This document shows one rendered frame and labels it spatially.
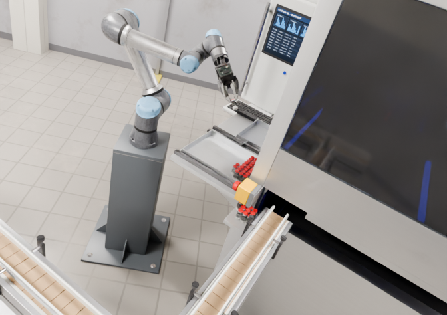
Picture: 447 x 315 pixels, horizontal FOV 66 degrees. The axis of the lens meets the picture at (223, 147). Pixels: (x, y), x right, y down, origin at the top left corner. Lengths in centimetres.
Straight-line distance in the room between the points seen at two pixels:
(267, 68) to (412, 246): 145
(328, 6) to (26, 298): 115
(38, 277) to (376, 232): 107
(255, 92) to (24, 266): 177
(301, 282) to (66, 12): 380
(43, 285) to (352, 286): 108
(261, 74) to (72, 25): 271
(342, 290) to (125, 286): 122
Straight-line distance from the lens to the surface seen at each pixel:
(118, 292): 218
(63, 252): 234
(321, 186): 130
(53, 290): 111
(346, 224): 136
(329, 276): 154
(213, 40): 163
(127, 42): 163
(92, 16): 440
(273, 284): 170
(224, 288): 115
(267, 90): 239
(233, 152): 176
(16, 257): 119
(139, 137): 178
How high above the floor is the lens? 187
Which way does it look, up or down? 34 degrees down
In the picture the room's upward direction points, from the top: 17 degrees clockwise
